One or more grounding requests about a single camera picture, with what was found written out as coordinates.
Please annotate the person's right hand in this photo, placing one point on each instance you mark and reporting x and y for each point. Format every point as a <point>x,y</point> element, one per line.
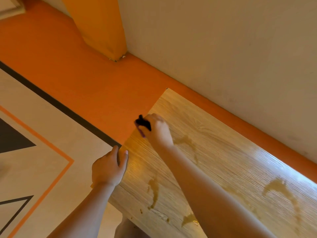
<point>158,132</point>

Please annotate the person's left hand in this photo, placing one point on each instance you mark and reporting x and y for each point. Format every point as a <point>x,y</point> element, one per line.
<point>106,169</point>

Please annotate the purple cleaning cloth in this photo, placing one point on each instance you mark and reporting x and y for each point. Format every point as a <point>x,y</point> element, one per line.
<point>142,125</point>

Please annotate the person's left forearm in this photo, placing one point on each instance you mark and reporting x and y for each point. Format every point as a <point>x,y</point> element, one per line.
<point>81,213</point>

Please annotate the person's right forearm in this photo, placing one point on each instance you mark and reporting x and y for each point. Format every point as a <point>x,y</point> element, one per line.
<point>213,198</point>

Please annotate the wooden table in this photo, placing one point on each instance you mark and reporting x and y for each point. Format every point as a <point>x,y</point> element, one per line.
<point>223,158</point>

